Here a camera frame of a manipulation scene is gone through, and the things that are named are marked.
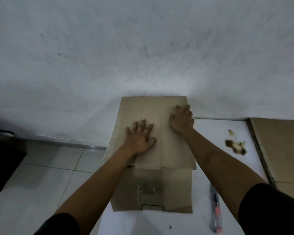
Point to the person's left hand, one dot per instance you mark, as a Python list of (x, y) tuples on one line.
[(138, 141)]

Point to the person's right hand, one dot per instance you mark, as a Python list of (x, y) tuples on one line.
[(182, 121)]

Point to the person's right thumb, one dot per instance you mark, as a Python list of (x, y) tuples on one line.
[(172, 119)]

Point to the person's left thumb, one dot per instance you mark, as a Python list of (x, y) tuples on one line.
[(152, 141)]

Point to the person's left middle finger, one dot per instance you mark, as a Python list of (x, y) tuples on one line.
[(143, 125)]

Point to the person's left little finger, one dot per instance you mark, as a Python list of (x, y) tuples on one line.
[(128, 130)]

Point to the brown cardboard box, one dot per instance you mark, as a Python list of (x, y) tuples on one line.
[(171, 149)]

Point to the person's right forearm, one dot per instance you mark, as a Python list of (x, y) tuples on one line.
[(220, 166)]

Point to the person's left forearm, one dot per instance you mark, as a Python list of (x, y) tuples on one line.
[(100, 185)]

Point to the grey orange utility knife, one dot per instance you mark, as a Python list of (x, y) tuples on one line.
[(215, 208)]

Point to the flat brown cardboard sheet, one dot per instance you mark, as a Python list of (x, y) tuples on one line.
[(281, 149)]

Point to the black left sleeve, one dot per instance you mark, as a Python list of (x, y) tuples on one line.
[(60, 226)]

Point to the black sleeve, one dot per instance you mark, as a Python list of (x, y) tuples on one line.
[(60, 226), (272, 210)]

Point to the black right sleeve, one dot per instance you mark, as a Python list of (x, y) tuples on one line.
[(272, 210)]

